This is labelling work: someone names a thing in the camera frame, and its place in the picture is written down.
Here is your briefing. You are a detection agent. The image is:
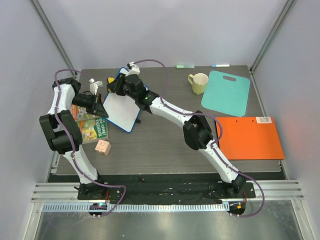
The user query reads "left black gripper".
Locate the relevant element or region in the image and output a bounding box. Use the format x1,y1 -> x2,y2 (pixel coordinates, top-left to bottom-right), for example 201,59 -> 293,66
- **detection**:
72,93 -> 110,119

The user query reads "yellow whiteboard eraser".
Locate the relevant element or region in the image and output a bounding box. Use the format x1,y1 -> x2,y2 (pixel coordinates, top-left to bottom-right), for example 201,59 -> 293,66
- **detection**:
107,77 -> 115,84

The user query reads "blue framed whiteboard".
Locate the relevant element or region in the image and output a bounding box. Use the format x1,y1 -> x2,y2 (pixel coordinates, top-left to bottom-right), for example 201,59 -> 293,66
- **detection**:
102,66 -> 150,133

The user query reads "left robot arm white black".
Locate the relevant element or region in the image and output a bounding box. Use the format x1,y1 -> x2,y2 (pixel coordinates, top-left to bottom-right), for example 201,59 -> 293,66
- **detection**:
39,77 -> 109,200

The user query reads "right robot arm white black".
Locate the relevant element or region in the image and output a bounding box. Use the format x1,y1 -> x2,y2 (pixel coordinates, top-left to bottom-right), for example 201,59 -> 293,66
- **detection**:
107,73 -> 247,198

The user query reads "orange treehouse book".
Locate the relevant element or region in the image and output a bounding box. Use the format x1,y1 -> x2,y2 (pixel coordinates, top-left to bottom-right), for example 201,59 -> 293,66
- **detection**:
70,104 -> 98,122

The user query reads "green treehouse book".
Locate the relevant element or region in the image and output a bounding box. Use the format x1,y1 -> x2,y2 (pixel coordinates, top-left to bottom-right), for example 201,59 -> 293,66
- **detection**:
77,117 -> 109,144

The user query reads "pink cube power adapter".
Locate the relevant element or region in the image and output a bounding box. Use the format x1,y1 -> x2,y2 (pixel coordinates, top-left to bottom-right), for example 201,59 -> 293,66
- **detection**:
95,139 -> 111,156

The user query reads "green eraser block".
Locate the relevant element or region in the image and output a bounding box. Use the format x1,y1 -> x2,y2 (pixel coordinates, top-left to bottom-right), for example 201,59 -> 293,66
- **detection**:
176,64 -> 195,69

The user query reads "pale yellow mug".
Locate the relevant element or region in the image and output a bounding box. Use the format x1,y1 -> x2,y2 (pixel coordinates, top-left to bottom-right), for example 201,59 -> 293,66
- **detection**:
187,73 -> 209,95

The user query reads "blue white marker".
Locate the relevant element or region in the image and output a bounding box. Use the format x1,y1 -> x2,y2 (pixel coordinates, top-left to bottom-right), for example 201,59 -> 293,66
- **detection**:
211,64 -> 230,68

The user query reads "teal cutting board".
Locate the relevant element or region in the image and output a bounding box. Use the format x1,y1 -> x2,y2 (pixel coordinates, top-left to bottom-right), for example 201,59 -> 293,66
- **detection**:
201,70 -> 251,117

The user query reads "orange clipboard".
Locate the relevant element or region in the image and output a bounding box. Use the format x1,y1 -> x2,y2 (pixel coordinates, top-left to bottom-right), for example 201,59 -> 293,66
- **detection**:
216,116 -> 285,160

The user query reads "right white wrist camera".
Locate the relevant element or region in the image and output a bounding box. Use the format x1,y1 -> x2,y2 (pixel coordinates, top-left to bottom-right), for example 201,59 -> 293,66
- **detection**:
126,62 -> 140,76

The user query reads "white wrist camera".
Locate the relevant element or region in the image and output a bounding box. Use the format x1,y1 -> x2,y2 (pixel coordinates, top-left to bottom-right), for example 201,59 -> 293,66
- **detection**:
89,78 -> 103,95
126,62 -> 140,76

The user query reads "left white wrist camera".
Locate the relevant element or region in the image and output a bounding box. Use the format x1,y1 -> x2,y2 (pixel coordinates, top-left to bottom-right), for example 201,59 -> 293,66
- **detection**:
89,78 -> 103,95

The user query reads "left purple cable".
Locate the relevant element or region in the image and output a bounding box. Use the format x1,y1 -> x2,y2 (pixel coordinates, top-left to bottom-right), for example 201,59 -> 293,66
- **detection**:
53,68 -> 127,218

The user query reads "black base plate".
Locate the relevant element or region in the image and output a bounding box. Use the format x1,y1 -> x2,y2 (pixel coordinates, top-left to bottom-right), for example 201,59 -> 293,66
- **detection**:
76,173 -> 256,205

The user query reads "white slotted cable duct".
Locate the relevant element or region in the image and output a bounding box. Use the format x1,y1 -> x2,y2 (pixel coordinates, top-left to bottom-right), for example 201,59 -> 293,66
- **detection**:
42,202 -> 230,213

